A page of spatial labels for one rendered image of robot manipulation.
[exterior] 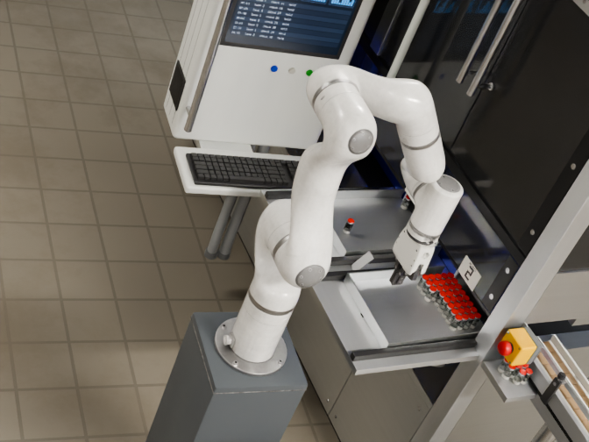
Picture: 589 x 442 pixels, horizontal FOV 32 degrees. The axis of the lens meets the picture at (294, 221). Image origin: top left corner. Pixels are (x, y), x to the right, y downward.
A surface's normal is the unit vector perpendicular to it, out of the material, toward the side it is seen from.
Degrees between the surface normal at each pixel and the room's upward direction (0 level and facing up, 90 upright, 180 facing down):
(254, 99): 90
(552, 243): 90
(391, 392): 90
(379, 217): 0
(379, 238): 0
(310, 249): 62
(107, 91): 0
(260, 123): 90
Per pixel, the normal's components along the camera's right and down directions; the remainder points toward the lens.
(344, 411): -0.88, 0.04
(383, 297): 0.31, -0.73
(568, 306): 0.37, 0.68
